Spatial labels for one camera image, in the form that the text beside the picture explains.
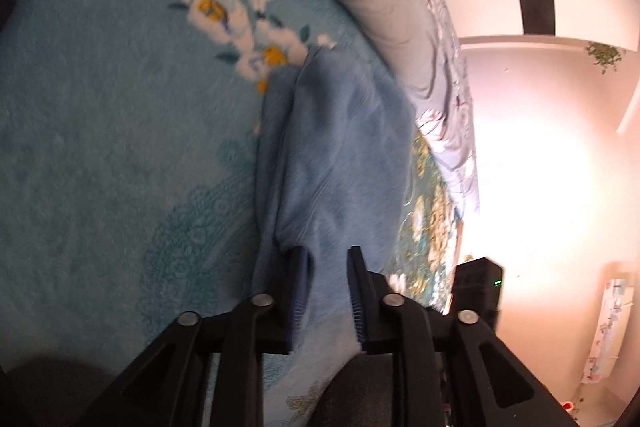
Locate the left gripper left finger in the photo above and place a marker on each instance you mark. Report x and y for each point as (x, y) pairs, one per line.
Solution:
(208, 370)

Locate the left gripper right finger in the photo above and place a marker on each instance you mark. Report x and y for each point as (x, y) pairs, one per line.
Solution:
(388, 323)

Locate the light blue sweater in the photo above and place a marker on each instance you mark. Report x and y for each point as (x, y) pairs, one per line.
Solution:
(332, 172)

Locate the black folded garment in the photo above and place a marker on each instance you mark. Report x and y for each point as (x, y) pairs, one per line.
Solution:
(360, 395)

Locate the grey floral duvet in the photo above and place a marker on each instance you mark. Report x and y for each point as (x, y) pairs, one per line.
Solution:
(417, 41)

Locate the teal floral bed blanket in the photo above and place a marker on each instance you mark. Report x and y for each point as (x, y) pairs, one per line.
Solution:
(128, 144)

